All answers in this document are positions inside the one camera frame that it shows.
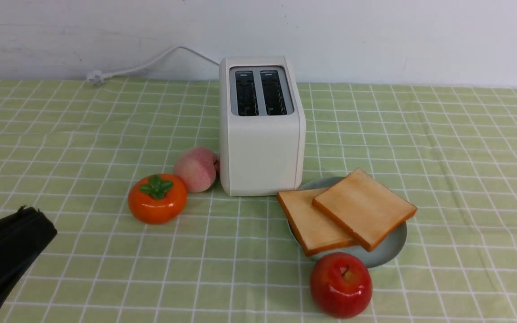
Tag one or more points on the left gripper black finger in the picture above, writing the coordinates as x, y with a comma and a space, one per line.
23, 236

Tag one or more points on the toasted bread slice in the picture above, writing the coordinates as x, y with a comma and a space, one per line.
314, 232
364, 208

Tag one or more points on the orange persimmon with green leaf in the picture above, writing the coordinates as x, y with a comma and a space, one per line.
158, 198

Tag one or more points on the pink peach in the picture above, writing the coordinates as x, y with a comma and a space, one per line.
198, 167

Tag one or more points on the white two-slot toaster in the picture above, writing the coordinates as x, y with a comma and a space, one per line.
262, 128

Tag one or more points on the red apple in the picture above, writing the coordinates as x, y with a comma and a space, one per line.
341, 285

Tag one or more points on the light blue round plate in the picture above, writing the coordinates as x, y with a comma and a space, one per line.
386, 251

